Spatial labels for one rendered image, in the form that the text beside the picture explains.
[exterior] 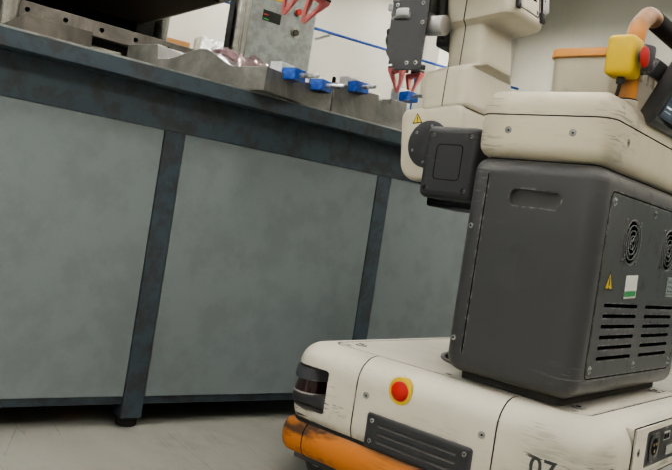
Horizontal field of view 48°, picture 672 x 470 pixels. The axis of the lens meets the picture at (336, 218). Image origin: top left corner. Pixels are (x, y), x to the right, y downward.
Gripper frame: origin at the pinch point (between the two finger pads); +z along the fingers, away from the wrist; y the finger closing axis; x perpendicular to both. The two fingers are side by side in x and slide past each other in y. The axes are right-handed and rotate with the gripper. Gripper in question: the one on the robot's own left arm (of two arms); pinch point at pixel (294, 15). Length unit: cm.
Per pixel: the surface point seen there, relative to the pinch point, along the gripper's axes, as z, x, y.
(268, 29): 18, -83, -70
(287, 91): 15.9, 8.6, -1.0
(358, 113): 15.8, 6.2, -31.3
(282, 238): 49, 20, -12
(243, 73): 16.8, 1.9, 7.8
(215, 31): 117, -572, -442
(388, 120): 14.4, 8.2, -41.9
